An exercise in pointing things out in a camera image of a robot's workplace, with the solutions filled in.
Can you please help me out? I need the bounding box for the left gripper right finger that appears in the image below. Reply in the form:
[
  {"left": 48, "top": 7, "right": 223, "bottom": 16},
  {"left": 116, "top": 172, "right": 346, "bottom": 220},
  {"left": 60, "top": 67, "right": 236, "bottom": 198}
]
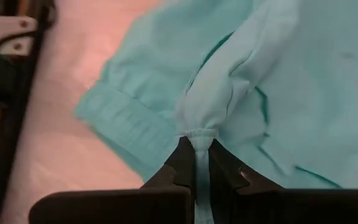
[{"left": 208, "top": 138, "right": 358, "bottom": 224}]

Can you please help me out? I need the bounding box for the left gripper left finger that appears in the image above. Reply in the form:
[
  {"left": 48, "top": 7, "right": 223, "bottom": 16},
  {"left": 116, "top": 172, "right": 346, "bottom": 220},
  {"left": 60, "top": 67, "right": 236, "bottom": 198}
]
[{"left": 29, "top": 136, "right": 196, "bottom": 224}]

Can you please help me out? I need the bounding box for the teal garment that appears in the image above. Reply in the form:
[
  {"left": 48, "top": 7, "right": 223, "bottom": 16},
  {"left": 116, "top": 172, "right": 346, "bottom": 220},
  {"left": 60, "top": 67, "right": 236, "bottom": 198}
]
[{"left": 74, "top": 0, "right": 358, "bottom": 224}]

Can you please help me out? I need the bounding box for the black aluminium frame rail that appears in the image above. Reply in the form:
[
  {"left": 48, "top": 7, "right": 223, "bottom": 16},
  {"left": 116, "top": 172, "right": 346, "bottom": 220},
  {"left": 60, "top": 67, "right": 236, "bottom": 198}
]
[{"left": 0, "top": 0, "right": 57, "bottom": 224}]

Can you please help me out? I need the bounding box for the grey metal corner bracket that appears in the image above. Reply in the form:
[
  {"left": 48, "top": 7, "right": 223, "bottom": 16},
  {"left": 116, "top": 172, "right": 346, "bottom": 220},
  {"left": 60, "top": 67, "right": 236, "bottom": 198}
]
[{"left": 0, "top": 14, "right": 39, "bottom": 57}]

